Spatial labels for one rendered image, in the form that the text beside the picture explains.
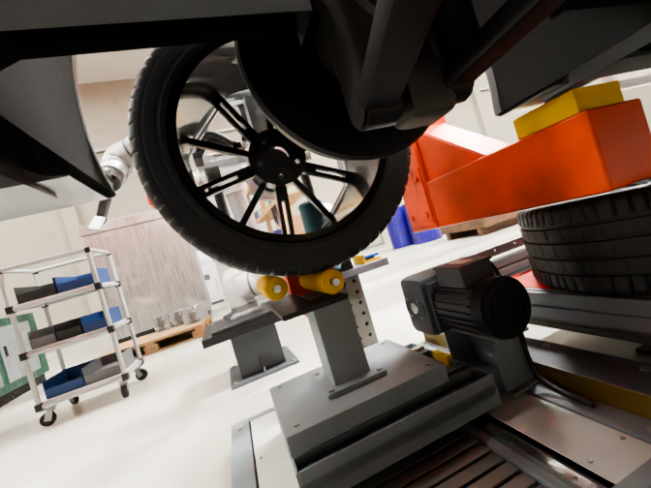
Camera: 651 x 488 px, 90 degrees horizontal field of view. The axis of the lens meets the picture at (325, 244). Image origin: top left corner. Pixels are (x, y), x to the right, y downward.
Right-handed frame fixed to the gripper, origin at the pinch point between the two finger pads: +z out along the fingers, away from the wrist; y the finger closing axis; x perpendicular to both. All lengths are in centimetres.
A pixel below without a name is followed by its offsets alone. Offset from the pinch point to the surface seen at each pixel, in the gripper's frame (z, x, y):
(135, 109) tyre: 19.3, -13.0, -41.8
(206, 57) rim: 9, -25, -54
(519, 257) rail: 24, -143, -27
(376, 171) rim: 26, -67, -45
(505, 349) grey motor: 61, -104, -23
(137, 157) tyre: 26.2, -14.8, -35.0
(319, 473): 76, -56, -2
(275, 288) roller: 43, -46, -19
